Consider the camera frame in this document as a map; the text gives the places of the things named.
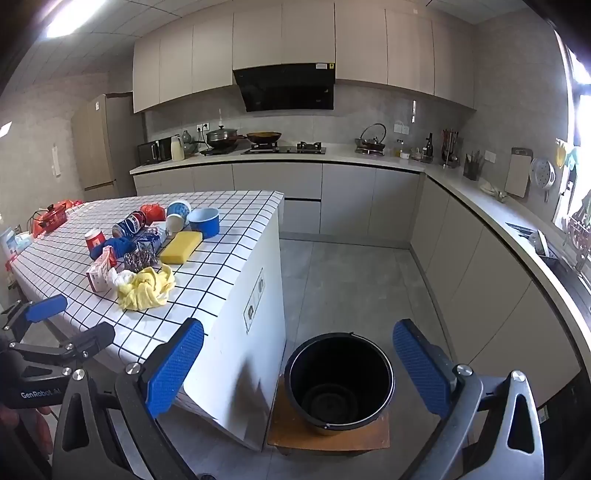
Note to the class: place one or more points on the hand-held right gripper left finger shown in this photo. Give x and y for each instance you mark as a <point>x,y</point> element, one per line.
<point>175,369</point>

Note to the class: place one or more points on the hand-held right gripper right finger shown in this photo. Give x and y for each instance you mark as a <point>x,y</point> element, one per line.
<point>420,369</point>

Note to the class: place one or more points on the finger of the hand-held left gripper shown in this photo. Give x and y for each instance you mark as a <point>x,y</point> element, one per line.
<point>46,307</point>
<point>92,337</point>

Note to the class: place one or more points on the red white carton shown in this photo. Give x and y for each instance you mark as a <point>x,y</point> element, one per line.
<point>96,279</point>

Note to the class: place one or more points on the white tissue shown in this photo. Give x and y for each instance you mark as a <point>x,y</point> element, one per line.
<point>121,278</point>

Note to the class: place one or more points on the red white packet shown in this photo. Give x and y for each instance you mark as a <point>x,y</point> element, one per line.
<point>109,257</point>

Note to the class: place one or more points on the red white paper cup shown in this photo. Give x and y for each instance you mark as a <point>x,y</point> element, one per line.
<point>95,240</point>

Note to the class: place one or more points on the blue cloth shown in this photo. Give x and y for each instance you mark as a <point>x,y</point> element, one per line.
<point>113,248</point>

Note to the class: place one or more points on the black bucket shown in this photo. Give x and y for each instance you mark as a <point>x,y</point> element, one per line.
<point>339,415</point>

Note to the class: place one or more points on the blue red soda can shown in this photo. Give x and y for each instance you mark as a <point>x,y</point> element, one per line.
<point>129,225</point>

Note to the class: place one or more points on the yellow sponge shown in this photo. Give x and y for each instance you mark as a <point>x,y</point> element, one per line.
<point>180,247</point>

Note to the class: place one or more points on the clear wrapper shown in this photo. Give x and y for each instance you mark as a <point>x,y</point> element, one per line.
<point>159,226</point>

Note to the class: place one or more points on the red plastic bag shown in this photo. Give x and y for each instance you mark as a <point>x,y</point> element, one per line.
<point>154,213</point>

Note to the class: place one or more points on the blue paper bowl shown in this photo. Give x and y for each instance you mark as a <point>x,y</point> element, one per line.
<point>205,222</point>

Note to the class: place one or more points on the blue paper cup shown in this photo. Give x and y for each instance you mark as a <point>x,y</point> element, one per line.
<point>178,209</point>

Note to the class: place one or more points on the person's left hand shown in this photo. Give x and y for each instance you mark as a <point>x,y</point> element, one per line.
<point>42,429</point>

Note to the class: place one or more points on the pale tissue pack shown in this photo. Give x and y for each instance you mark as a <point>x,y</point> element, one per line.
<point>23,238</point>

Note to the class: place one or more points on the blue white packet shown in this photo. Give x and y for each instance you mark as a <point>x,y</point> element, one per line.
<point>7,241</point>

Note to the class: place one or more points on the white grid tablecloth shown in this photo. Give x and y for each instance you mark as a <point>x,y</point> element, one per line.
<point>207,277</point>

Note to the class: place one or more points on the island socket panel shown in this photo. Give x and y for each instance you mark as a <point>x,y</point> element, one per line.
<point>255,300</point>

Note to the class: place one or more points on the orange plastic bag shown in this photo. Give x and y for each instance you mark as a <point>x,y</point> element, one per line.
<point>70,203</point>

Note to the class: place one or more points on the wooden stool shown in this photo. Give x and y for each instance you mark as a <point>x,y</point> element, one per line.
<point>286,436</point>

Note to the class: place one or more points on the kitchen sink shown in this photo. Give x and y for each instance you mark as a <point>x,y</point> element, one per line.
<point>561,277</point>

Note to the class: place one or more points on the beige refrigerator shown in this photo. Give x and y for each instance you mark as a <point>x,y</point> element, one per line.
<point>99,143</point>

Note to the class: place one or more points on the grey base cabinets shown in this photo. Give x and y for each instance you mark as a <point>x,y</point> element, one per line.
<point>351,198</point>

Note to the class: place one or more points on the black microwave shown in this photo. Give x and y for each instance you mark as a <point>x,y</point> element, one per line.
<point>154,151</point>

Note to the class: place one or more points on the white thermos jug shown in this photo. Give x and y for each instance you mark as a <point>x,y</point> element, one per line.
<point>178,148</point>

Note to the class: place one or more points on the black knife holder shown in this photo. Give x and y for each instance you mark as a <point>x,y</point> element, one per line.
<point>472,170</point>

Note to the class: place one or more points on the white cutting board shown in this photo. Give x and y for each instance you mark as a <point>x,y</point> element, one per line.
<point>518,174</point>

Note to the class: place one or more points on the green vase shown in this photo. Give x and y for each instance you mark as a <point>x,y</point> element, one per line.
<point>186,137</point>

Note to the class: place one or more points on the utensil holder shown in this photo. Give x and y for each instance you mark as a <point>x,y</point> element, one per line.
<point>450,150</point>

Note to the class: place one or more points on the dark glass bottle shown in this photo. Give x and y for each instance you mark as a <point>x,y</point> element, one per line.
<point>429,146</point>

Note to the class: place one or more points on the white round strainer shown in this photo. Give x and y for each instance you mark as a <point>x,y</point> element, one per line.
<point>542,173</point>

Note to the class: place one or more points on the dark kettle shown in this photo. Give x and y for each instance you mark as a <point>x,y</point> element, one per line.
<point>371,141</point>

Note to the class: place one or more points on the dark pot with lid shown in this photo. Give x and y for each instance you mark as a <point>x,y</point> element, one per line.
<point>222,137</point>

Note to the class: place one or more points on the black gas stove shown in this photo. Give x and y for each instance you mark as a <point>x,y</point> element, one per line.
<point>284,149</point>

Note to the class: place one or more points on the black wok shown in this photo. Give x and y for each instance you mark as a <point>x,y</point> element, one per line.
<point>264,136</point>

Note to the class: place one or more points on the yellow green hanging cloth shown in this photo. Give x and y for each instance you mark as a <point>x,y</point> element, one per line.
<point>564,154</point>

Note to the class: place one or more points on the ceiling light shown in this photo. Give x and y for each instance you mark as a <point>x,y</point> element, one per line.
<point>69,18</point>

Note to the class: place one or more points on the beige upper cabinets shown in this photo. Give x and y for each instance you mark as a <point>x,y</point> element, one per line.
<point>194,55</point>

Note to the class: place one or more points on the black range hood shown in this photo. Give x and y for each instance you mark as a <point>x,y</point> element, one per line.
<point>286,87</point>

